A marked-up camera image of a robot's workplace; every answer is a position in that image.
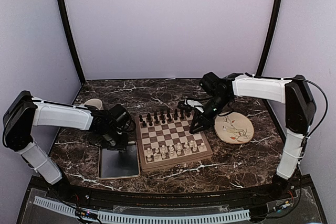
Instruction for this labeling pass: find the white chess king piece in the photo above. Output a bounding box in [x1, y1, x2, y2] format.
[176, 143, 183, 156]

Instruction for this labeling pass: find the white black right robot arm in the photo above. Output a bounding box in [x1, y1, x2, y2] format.
[181, 73, 320, 200]

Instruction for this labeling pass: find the black front rail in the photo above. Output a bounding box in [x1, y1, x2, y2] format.
[26, 175, 313, 209]

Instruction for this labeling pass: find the black right frame post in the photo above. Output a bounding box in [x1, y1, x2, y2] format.
[256, 0, 281, 76]

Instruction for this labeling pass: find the cream patterned mug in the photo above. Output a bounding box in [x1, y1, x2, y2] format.
[84, 99, 103, 110]

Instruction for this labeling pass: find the round bird pattern plate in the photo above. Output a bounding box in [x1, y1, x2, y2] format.
[214, 112, 255, 144]

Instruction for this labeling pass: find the white chess pawn piece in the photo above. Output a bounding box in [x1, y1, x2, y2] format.
[161, 145, 166, 159]

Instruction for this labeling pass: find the metal tray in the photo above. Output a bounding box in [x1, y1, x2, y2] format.
[98, 141, 141, 180]

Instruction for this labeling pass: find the wooden chess board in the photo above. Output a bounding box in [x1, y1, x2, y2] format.
[134, 116, 213, 172]

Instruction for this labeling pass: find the dark chess pieces row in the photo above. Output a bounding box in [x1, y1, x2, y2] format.
[135, 108, 194, 127]

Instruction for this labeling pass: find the white chess knight piece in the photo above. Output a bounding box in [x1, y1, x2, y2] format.
[153, 148, 160, 161]

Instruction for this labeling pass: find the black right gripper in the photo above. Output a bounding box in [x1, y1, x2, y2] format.
[190, 94, 232, 134]

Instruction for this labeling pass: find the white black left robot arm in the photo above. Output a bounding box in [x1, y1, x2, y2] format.
[2, 90, 135, 201]

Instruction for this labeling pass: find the black frame post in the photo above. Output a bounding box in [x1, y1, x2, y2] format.
[57, 0, 86, 85]
[256, 0, 281, 76]

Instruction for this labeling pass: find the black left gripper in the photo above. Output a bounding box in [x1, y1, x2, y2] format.
[98, 127, 129, 152]

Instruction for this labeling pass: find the white perforated cable duct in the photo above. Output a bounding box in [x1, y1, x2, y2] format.
[33, 196, 250, 223]

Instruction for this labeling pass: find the black left frame post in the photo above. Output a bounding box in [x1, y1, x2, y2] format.
[57, 0, 86, 85]

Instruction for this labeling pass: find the white chess queen piece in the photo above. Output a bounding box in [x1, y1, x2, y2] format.
[169, 145, 175, 158]

